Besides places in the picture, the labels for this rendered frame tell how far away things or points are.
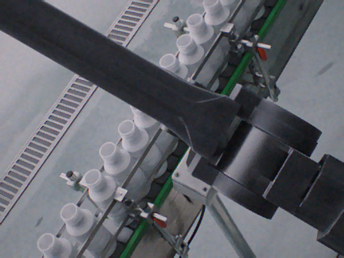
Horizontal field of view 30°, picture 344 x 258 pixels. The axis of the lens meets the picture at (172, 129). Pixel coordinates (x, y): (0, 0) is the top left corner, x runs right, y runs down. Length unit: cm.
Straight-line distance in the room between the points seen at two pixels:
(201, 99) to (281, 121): 8
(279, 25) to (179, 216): 55
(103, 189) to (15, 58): 236
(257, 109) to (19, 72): 292
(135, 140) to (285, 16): 57
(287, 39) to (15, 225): 164
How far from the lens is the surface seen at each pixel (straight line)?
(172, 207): 145
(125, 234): 139
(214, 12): 147
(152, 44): 319
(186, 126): 63
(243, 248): 192
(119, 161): 132
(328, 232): 62
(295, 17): 174
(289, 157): 62
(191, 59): 142
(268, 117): 62
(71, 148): 300
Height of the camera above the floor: 213
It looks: 49 degrees down
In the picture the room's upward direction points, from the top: 32 degrees counter-clockwise
